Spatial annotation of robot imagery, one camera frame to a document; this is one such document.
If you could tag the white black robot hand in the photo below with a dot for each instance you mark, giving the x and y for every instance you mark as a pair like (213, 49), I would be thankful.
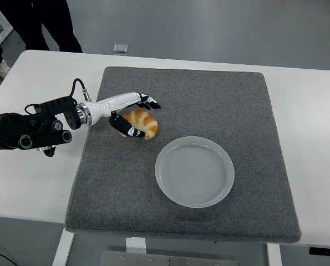
(106, 106)

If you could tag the golden croissant bread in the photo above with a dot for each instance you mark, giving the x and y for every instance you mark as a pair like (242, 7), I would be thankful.
(145, 122)

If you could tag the round white plate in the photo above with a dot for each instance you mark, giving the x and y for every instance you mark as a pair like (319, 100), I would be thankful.
(195, 171)

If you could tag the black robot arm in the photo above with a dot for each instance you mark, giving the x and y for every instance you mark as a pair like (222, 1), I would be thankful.
(15, 127)

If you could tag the grey metal plate with screws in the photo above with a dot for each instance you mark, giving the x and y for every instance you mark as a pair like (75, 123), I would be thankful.
(153, 259)

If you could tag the silver floor socket cover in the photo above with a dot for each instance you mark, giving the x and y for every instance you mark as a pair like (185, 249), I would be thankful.
(121, 48)

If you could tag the grey square mat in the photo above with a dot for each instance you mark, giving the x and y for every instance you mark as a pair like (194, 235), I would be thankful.
(126, 180)

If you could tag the white table leg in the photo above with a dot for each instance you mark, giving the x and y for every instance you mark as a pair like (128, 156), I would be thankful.
(60, 249)
(274, 255)

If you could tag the black table control panel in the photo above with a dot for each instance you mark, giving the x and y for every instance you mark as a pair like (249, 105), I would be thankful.
(325, 250)

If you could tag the white furniture frame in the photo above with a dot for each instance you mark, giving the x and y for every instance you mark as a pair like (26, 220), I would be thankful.
(4, 34)

